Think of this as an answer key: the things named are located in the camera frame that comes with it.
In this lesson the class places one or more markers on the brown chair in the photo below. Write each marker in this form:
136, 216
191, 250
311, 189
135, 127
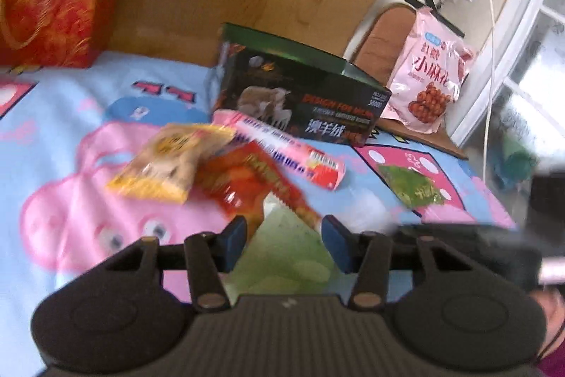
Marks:
379, 41

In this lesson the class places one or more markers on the small dark green snack packet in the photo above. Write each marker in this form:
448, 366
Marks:
412, 187

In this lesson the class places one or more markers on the printed blue blanket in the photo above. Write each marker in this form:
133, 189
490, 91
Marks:
66, 107

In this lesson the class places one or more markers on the large pink snack bag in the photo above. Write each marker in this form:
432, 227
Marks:
430, 68

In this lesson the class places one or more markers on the dark box with sheep print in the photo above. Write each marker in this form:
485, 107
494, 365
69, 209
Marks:
309, 94

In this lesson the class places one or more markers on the person's right hand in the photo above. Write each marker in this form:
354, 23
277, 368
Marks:
549, 315

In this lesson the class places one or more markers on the light green snack packet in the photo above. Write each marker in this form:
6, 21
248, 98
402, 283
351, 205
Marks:
287, 253

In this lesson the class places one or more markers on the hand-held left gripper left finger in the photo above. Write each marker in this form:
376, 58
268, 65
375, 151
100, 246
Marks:
236, 242

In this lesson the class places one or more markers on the long pink snack packet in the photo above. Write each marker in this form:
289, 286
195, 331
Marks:
304, 156

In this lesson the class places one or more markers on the yellow snack packet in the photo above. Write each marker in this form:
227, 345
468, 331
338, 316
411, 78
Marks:
167, 160

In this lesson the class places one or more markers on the red snack packet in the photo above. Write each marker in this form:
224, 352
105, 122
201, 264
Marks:
238, 178

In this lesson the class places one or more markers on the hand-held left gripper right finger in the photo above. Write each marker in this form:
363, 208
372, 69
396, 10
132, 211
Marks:
337, 245

